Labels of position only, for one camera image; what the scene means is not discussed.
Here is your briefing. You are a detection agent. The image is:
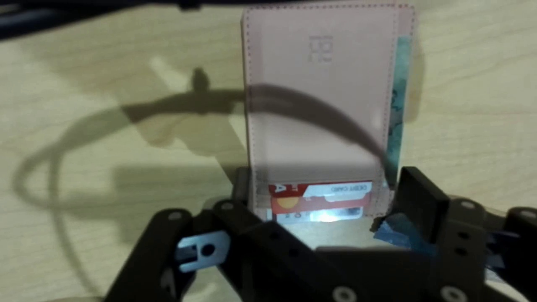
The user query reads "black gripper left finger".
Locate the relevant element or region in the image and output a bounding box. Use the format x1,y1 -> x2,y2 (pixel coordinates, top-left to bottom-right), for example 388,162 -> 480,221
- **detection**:
105,199 -> 314,302

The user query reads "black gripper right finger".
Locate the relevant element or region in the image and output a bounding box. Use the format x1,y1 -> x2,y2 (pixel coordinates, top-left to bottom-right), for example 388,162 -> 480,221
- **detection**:
386,165 -> 537,302

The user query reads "pink card wallet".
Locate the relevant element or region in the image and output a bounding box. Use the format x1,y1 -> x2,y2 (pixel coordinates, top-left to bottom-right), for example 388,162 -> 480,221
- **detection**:
242,0 -> 415,222

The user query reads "blue white snack wrapper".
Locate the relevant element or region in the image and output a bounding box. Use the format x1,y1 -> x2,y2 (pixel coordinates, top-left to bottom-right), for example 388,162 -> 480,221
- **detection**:
373,212 -> 437,256

